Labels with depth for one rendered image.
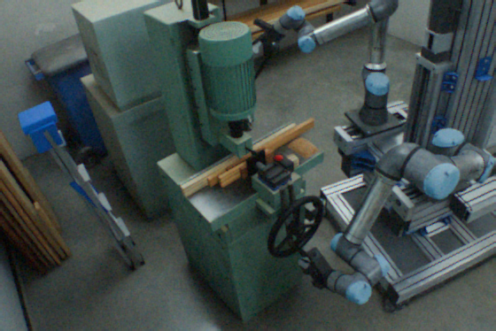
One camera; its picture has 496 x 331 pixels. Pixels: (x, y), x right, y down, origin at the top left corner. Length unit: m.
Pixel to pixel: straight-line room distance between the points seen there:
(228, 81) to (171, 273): 1.46
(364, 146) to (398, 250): 0.61
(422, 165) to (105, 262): 2.04
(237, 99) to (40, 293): 1.89
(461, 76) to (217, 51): 1.00
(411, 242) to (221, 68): 1.51
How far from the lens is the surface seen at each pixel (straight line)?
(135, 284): 2.50
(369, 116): 2.03
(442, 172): 1.24
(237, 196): 1.54
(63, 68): 2.94
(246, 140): 1.53
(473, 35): 1.70
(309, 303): 2.28
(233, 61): 1.29
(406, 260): 2.26
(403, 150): 1.28
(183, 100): 1.58
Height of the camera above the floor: 2.00
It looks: 41 degrees down
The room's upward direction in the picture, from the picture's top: 7 degrees counter-clockwise
